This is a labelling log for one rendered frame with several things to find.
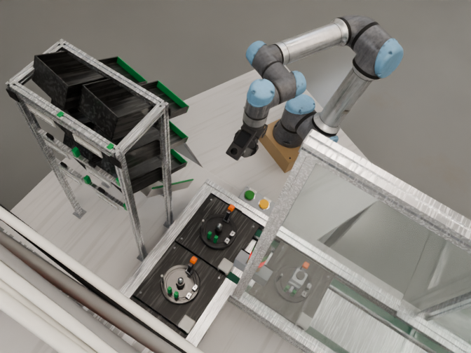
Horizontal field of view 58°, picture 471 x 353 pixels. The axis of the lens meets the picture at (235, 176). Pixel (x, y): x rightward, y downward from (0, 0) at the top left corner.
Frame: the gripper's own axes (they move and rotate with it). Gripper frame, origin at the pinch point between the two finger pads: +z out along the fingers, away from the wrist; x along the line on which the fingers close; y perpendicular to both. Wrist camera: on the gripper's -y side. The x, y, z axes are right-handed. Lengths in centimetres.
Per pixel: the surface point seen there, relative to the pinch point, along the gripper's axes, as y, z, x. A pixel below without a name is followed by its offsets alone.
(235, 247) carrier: -20.9, 26.3, -13.7
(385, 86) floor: 196, 123, -32
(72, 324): -75, -96, -18
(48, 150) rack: -41, -12, 47
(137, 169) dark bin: -27.0, -2.8, 24.7
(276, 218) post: -36, -47, -24
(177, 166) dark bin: -16.8, 0.3, 16.0
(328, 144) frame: -35, -76, -26
